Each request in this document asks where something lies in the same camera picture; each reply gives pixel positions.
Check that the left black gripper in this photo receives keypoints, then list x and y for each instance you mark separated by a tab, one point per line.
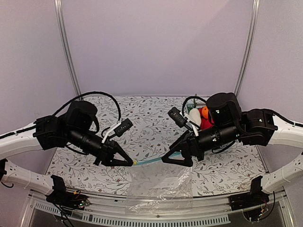
106	154

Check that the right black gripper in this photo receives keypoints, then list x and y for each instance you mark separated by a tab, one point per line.
177	146

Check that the clear zip top bag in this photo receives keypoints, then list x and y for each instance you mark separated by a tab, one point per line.
158	188

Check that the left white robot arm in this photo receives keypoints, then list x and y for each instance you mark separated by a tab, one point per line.
78	126

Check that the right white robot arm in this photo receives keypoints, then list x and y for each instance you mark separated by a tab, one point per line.
229	123

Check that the red toy tomato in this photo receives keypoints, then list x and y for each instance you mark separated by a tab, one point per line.
205	123

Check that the white toy radish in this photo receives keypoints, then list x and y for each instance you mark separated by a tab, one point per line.
195	115

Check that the floral table mat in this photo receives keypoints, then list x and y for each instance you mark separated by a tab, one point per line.
150	137

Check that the orange toy fruit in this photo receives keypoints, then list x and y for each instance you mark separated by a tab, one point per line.
204	112

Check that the blue plastic basket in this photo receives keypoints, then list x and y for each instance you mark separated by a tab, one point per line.
190	106

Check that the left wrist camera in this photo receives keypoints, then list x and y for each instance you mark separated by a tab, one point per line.
118	129

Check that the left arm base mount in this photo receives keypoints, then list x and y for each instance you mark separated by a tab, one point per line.
66	202

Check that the front aluminium rail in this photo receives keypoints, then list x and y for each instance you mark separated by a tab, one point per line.
109	211

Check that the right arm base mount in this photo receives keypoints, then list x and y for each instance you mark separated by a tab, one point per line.
254	197

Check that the left aluminium frame post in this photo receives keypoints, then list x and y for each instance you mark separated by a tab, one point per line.
65	46

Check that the aluminium frame post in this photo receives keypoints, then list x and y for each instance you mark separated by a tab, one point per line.
248	46
65	46

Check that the right aluminium frame post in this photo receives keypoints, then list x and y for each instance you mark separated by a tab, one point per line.
248	46

